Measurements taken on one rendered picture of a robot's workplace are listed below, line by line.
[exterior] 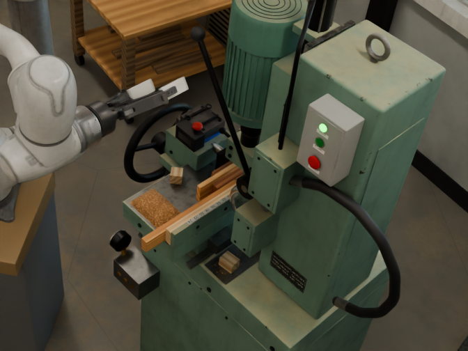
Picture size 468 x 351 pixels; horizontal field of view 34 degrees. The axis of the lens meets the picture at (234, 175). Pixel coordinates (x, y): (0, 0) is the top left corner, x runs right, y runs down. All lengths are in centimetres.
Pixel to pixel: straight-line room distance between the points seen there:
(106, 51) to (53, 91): 234
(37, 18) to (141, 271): 78
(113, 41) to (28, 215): 162
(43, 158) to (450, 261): 216
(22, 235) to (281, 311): 80
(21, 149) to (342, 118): 63
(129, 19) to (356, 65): 190
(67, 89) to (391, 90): 62
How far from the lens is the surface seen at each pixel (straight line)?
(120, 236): 229
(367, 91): 154
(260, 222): 184
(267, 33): 171
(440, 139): 353
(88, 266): 310
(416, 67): 164
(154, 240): 198
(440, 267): 333
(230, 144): 205
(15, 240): 234
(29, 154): 157
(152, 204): 206
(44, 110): 145
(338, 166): 157
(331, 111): 154
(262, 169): 171
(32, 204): 242
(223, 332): 220
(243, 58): 177
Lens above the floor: 247
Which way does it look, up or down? 46 degrees down
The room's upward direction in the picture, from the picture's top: 8 degrees clockwise
